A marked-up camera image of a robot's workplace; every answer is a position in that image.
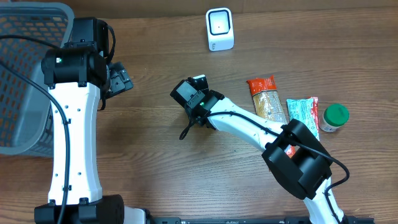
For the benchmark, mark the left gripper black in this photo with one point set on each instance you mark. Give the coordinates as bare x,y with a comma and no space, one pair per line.
121,81

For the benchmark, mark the red and tan cracker package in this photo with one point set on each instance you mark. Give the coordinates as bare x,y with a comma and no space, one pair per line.
266,99

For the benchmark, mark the light blue tissue pack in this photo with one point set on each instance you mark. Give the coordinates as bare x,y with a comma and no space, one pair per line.
302,110

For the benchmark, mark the red snack stick package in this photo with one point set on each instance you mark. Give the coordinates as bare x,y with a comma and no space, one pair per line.
315,111

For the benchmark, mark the green lid jar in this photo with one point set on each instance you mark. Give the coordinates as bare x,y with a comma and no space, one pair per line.
334,117

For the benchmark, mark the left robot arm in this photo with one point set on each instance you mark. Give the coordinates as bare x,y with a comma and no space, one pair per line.
80,77

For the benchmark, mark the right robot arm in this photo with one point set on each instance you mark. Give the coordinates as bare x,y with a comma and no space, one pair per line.
295,157

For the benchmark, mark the white barcode scanner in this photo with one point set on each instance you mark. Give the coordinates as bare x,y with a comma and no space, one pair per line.
219,27

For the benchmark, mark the grey plastic shopping basket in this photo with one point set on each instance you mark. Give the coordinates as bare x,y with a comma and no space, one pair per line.
26,116

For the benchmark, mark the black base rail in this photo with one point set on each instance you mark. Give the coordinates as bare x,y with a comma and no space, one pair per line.
177,220

